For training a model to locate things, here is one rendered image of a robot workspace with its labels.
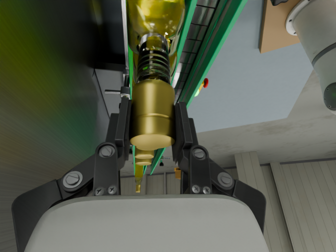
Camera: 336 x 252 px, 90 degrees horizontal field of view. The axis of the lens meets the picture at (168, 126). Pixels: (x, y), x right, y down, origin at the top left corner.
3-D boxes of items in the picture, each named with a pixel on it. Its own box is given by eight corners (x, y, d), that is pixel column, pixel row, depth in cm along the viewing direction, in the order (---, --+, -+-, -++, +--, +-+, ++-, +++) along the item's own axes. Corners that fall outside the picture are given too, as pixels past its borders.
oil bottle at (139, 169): (136, 151, 128) (133, 191, 116) (143, 151, 129) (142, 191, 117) (136, 153, 133) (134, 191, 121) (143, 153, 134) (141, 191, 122)
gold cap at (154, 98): (131, 76, 12) (126, 132, 10) (178, 81, 13) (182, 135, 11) (132, 102, 15) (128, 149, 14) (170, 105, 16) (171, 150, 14)
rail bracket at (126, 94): (107, 64, 47) (100, 104, 42) (132, 66, 49) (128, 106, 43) (109, 73, 51) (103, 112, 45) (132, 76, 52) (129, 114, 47)
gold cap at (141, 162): (147, 140, 34) (146, 161, 32) (154, 144, 37) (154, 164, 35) (132, 142, 35) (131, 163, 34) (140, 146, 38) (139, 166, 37)
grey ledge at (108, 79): (98, 45, 52) (93, 73, 48) (127, 48, 54) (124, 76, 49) (121, 142, 137) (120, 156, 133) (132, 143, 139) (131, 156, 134)
